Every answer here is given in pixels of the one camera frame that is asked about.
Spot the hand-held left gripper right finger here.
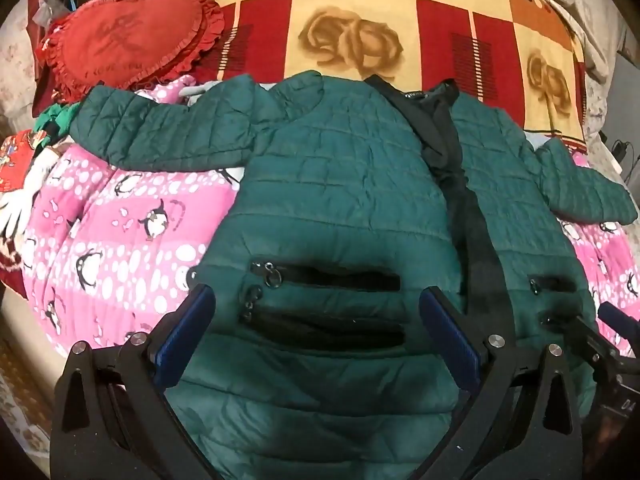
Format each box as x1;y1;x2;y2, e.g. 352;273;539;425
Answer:
419;285;586;480

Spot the red yellow rose blanket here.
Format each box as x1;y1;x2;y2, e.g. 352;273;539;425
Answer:
165;0;588;152

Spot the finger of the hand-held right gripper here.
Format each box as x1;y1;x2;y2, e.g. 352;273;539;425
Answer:
597;302;640;348
541;310;621;378

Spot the white glove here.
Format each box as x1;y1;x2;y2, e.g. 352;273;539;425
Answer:
0;152;62;241

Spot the red printed cloth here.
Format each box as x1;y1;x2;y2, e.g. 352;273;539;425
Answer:
0;130;48;196

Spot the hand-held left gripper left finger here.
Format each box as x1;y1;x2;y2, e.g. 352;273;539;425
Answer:
50;282;218;480

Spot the red heart pillow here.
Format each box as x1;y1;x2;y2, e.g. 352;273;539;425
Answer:
35;0;226;105

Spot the pink penguin blanket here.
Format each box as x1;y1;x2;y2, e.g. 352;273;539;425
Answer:
20;75;640;361

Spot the green quilted jacket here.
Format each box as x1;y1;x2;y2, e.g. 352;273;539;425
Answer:
70;71;638;480

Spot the green ruffled cloth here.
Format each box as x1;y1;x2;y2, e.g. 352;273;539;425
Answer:
34;102;83;140

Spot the grey cloth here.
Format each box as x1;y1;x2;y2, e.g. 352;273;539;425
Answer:
179;80;222;107

